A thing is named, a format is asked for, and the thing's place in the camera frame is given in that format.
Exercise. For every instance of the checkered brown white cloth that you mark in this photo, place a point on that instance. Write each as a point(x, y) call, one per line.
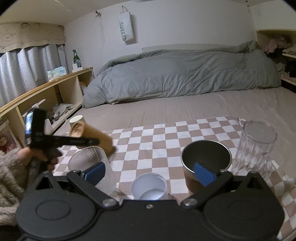
point(157, 148)

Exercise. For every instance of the doll in clear case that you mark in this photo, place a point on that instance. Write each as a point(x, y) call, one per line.
point(8, 141)

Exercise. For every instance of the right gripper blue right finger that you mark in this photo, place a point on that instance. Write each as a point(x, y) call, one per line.
point(204, 185)

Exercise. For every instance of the person's left hand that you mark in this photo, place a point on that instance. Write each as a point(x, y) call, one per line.
point(27, 154)

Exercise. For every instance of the fuzzy grey left sleeve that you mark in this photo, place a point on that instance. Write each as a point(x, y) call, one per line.
point(14, 181)

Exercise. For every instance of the white hanging sweet bag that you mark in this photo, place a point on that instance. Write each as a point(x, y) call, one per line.
point(125, 24)

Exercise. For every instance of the steel cup with brown sleeve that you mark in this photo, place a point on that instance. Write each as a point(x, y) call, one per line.
point(214, 155)

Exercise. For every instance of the white charger block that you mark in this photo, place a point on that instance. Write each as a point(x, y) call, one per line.
point(77, 66)

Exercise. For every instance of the crumpled cloth on shelf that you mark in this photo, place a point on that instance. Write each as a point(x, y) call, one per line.
point(58, 110)

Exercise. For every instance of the beige paper cup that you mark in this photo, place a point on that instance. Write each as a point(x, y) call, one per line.
point(76, 119)

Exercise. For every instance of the pinkish bed mattress sheet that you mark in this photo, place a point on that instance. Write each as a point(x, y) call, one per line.
point(274, 106)

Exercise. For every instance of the grey duvet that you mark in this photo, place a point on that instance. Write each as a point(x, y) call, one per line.
point(171, 73)

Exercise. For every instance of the beige doodle valance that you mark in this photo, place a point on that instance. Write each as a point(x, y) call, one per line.
point(20, 35)

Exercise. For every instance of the small white plastic cup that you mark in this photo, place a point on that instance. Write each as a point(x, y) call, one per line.
point(149, 186)

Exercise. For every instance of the green glass bottle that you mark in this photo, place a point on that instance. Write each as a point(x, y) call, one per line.
point(75, 56)

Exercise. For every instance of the ribbed glass goblet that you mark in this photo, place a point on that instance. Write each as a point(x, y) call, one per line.
point(87, 157)

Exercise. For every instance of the right wooden cubby shelf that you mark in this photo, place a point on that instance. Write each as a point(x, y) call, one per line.
point(279, 45)

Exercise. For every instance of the brown wooden cup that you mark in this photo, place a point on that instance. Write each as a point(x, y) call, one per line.
point(82, 130)

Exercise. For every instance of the clear glass mug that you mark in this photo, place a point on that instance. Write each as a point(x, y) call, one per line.
point(254, 150)

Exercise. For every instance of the grey curtain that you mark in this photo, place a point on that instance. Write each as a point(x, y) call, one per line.
point(25, 69)

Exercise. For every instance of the wooden shelf unit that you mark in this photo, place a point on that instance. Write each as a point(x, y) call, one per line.
point(65, 89)

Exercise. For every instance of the tissue pack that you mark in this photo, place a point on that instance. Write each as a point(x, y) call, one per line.
point(56, 73)

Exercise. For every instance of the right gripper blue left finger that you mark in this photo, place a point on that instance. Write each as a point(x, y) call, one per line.
point(85, 182)

